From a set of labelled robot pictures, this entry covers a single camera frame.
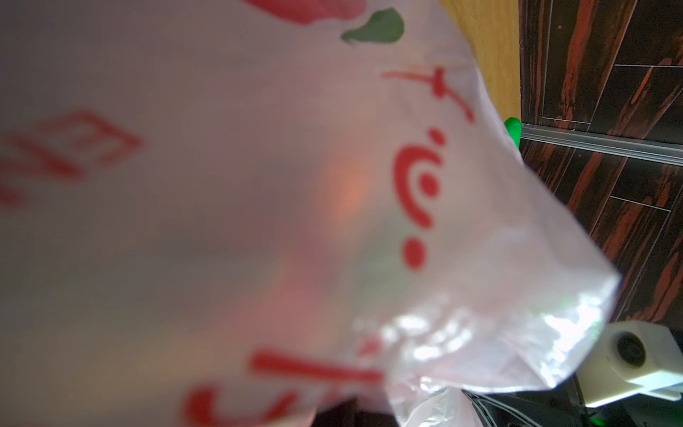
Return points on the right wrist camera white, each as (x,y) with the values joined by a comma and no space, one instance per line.
(631,358)

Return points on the pink printed plastic bag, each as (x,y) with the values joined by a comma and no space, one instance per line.
(221,213)

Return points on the green plastic perforated basket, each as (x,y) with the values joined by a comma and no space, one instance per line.
(514,128)

